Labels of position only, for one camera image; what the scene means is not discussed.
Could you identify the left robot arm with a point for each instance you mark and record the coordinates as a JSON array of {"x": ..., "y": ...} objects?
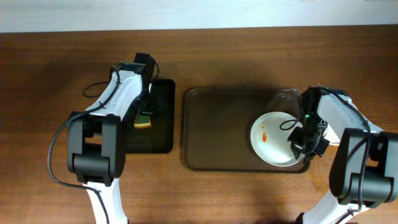
[{"x": 96, "y": 151}]

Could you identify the black rectangular sponge tray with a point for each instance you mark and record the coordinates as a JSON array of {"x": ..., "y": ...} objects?
[{"x": 158, "y": 138}]

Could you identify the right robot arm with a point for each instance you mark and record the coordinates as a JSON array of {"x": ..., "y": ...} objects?
[{"x": 363, "y": 174}]

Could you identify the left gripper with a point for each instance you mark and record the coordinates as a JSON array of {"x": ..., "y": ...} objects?
[{"x": 146, "y": 112}]

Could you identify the green and yellow sponge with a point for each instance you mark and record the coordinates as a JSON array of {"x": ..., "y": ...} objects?
[{"x": 142, "y": 121}]

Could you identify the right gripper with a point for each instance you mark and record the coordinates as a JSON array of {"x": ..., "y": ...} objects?
[{"x": 310, "y": 144}]

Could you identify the brown serving tray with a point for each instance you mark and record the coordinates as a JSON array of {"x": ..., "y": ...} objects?
[{"x": 217, "y": 123}]

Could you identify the white plate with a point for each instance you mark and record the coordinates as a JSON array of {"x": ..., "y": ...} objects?
[
  {"x": 332, "y": 132},
  {"x": 270, "y": 142}
]

